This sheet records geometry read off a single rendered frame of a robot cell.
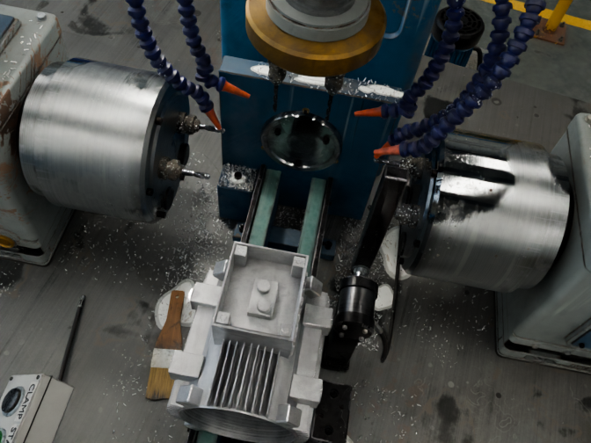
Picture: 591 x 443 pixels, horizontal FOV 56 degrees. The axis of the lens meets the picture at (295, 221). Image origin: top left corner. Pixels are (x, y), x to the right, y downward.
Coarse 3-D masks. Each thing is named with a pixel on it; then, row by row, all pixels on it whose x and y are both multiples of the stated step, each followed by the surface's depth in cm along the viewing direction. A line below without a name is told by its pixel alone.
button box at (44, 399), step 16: (16, 384) 69; (32, 384) 67; (48, 384) 68; (64, 384) 69; (0, 400) 69; (32, 400) 66; (48, 400) 67; (64, 400) 69; (0, 416) 67; (16, 416) 65; (32, 416) 65; (48, 416) 67; (16, 432) 64; (32, 432) 65; (48, 432) 66
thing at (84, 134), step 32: (64, 64) 85; (96, 64) 87; (32, 96) 83; (64, 96) 82; (96, 96) 82; (128, 96) 82; (160, 96) 83; (32, 128) 82; (64, 128) 81; (96, 128) 81; (128, 128) 81; (160, 128) 84; (192, 128) 93; (32, 160) 84; (64, 160) 82; (96, 160) 82; (128, 160) 81; (160, 160) 87; (64, 192) 86; (96, 192) 85; (128, 192) 84; (160, 192) 91
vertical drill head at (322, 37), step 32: (256, 0) 70; (288, 0) 66; (320, 0) 64; (352, 0) 66; (256, 32) 67; (288, 32) 66; (320, 32) 65; (352, 32) 67; (384, 32) 70; (288, 64) 67; (320, 64) 66; (352, 64) 68
